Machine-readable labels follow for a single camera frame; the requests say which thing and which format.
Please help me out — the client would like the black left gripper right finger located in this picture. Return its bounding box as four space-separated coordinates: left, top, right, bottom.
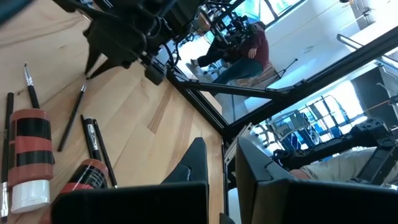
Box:
235 137 398 224

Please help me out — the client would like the person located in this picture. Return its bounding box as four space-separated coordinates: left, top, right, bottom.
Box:
186 21 271 86
289 146 398 189

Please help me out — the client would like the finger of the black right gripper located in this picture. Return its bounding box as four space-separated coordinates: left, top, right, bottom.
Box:
89 58 118 79
83 46 103 75

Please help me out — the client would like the thin black paintbrush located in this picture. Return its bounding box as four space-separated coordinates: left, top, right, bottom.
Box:
1 92 15 219

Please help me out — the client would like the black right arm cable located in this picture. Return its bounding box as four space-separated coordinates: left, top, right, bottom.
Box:
161 40 183 68

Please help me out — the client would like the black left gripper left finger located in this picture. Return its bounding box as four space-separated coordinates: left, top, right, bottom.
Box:
51 137 209 224

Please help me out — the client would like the small red-brown paint bottle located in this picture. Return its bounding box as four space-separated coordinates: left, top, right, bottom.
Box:
7 108 55 215

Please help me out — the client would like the metal wire rack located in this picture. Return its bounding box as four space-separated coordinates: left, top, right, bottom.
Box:
253 95 352 150

